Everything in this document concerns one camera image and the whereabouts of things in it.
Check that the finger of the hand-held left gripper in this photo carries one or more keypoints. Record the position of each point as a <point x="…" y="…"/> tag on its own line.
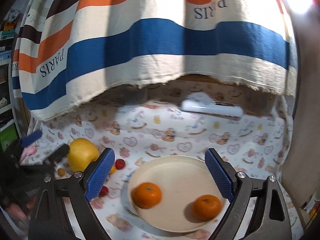
<point x="31" y="138"/>
<point x="58" y="153"/>

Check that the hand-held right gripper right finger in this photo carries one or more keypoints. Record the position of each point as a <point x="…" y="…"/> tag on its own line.
<point x="220" y="175"/>

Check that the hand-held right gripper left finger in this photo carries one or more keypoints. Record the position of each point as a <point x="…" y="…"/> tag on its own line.
<point x="100" y="175"/>

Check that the small yellow tomato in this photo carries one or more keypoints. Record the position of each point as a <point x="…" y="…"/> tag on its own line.
<point x="113" y="170"/>

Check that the red cherry tomato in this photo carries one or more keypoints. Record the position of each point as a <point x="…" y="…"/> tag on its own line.
<point x="120" y="164"/>
<point x="104" y="191"/>

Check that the small tan round fruit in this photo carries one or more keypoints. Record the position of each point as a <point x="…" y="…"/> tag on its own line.
<point x="61" y="172"/>

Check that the yellow grapefruit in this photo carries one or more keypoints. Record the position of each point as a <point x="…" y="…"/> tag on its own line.
<point x="82" y="153"/>

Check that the orange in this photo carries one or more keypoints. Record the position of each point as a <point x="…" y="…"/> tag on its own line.
<point x="146" y="195"/>
<point x="206" y="207"/>

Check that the cream round plate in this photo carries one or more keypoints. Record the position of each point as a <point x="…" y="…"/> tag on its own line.
<point x="180" y="175"/>

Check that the bear printed white sheet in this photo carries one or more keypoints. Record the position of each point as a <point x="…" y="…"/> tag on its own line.
<point x="175" y="135"/>

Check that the cluttered storage shelf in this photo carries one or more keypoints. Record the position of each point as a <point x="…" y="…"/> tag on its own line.
<point x="6" y="80"/>

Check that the white plastic device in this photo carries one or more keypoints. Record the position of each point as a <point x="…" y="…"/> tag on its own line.
<point x="212" y="107"/>

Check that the striped orange blue white cloth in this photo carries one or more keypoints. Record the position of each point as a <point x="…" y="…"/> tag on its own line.
<point x="160" y="37"/>

